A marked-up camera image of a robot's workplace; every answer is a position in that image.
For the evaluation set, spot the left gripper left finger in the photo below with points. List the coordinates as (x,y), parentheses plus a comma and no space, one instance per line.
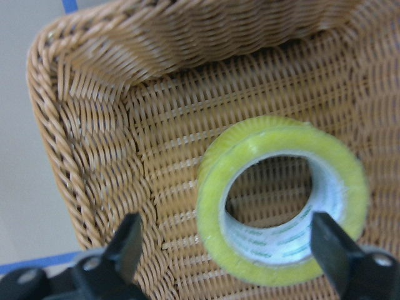
(104,274)

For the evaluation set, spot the brown wicker basket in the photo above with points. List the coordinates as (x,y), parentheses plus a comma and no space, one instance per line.
(129,95)

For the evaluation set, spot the yellow tape roll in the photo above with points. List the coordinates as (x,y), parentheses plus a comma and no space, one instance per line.
(279,255)

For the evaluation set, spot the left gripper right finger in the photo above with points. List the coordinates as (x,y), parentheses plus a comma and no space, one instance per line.
(354,271)

